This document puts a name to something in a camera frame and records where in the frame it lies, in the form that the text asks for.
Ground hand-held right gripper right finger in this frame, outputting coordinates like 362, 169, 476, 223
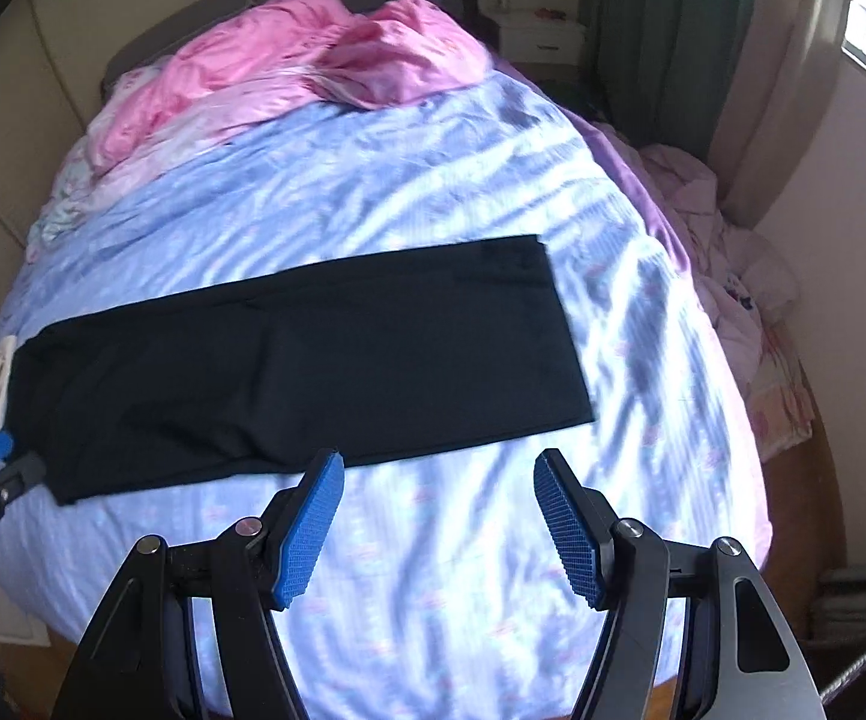
534, 448, 828, 720

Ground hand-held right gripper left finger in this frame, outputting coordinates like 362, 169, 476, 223
50, 448, 346, 720

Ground black pants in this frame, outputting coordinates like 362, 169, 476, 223
7, 234, 597, 507

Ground bed with blue sheet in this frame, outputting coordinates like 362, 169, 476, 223
0, 79, 775, 720

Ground pale floral blanket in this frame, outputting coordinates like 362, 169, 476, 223
28, 101, 314, 245

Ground pile of pink bedding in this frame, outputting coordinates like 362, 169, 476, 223
631, 142, 813, 458

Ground cream sliding wardrobe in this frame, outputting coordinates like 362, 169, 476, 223
0, 0, 143, 257

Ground pink satin duvet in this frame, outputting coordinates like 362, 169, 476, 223
88, 0, 495, 173

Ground beige curtain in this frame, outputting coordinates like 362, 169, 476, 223
725, 0, 855, 220

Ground white nightstand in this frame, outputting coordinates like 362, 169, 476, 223
494, 9, 588, 65

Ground green curtain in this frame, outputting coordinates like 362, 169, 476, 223
579, 0, 768, 160

